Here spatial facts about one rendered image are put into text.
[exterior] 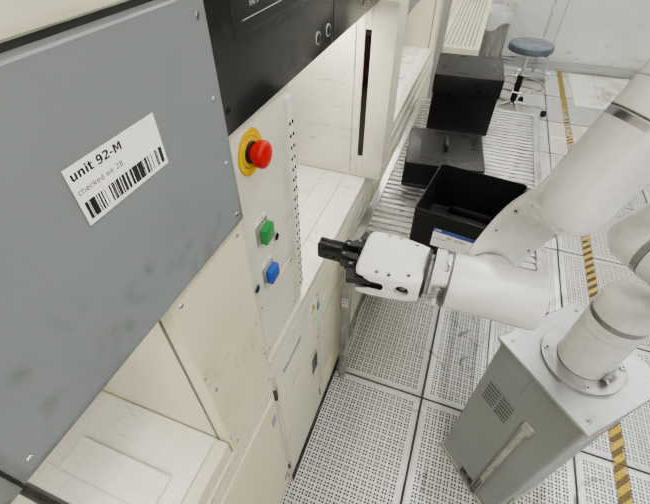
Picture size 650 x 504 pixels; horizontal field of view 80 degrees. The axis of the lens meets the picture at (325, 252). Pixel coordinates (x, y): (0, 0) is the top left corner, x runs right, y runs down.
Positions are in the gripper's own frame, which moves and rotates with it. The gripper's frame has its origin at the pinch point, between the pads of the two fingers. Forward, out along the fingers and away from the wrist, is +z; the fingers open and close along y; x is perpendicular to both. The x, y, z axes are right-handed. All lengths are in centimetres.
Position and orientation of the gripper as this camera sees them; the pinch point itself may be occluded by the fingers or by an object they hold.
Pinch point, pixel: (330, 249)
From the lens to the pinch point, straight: 62.8
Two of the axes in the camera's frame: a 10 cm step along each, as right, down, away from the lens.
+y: 3.5, -6.6, 6.7
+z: -9.4, -2.4, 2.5
